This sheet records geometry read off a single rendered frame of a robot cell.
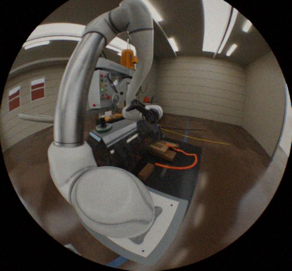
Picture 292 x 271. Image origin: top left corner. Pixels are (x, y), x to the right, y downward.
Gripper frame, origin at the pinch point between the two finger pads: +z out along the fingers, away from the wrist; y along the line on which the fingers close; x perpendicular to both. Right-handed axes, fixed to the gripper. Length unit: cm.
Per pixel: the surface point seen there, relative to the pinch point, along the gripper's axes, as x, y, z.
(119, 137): -57, 1, -56
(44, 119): -38, 34, 14
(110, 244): -28, -28, 33
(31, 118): -39, 38, 23
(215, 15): 313, 125, -130
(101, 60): -12, 79, -44
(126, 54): 12, 109, -104
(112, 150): -61, -5, -38
